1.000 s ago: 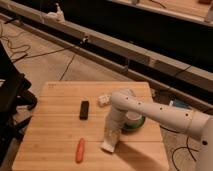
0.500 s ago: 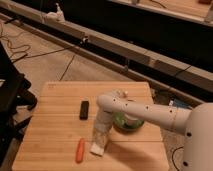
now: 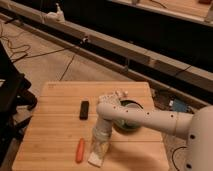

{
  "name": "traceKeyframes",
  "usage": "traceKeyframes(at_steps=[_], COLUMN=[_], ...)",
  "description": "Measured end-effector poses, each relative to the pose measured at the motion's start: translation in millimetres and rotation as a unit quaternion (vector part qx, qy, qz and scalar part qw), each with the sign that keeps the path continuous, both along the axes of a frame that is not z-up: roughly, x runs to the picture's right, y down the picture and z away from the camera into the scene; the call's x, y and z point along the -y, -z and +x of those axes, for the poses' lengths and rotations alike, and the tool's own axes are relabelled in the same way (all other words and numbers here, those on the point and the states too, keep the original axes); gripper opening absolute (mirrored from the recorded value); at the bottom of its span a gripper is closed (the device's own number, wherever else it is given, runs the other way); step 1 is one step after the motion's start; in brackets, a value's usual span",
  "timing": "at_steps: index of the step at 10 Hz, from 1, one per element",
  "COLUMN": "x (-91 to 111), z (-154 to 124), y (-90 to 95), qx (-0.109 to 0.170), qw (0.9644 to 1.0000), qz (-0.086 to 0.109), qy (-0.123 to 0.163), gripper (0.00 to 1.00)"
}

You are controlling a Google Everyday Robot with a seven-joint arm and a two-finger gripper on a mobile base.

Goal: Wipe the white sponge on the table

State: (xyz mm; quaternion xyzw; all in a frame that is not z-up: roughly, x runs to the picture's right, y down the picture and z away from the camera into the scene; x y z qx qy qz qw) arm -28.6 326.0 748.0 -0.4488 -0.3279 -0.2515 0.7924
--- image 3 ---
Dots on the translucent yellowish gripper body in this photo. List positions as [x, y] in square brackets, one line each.
[100, 145]

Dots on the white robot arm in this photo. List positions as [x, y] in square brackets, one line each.
[194, 128]

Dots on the green bowl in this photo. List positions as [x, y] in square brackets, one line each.
[124, 124]

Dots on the orange carrot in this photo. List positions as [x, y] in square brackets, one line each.
[80, 151]

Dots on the white cup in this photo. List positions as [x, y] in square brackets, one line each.
[131, 123]

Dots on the black rectangular block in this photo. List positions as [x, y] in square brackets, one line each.
[84, 109]

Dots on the white power strip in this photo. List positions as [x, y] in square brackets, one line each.
[114, 97]

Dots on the blue box on floor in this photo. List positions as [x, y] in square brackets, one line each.
[178, 105]

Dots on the black chair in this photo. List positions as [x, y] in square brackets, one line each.
[14, 92]

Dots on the white object on ledge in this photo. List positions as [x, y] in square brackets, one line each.
[58, 15]

